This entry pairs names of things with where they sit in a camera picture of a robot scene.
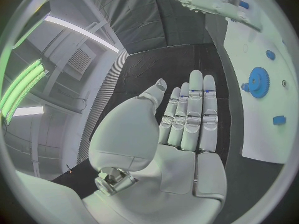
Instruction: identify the white task board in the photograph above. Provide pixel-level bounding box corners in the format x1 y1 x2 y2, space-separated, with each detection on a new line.
219 0 293 164

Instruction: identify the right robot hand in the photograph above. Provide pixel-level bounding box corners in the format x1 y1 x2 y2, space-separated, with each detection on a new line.
166 0 263 33

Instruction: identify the blue block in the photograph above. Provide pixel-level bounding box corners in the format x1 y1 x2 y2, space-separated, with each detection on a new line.
272 115 288 125

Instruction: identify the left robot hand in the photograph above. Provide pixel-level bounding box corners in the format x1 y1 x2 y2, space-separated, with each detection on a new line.
81 69 229 224

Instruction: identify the blue gear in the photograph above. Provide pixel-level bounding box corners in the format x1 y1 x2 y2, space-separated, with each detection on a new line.
247 66 271 99

